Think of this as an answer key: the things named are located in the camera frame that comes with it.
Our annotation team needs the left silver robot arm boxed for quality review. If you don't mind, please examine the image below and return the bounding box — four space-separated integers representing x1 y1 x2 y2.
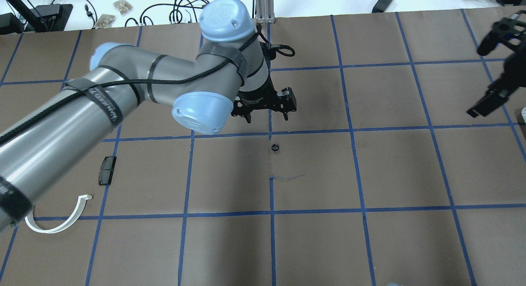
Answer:
0 0 297 232

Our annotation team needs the aluminium frame post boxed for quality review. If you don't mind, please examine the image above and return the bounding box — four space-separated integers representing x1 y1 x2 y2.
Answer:
252 0 276 24

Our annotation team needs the black brake pad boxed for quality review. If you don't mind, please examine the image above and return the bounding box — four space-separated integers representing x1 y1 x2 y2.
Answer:
98 156 117 186

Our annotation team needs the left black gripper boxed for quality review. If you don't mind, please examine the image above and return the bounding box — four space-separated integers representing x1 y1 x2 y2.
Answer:
231 83 297 124

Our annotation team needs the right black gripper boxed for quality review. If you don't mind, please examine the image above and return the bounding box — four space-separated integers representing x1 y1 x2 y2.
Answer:
466 15 525 118

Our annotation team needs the white curved plastic piece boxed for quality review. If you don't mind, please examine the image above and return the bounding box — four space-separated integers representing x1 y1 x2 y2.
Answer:
25 194 93 234

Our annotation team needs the black power adapter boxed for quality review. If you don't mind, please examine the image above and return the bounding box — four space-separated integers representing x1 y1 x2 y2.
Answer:
371 0 393 13

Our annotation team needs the black bearing gear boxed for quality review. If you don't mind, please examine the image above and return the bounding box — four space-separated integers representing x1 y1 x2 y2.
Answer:
271 143 280 152

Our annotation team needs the bag of small parts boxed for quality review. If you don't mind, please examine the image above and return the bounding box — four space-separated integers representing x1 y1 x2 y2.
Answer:
111 0 134 15

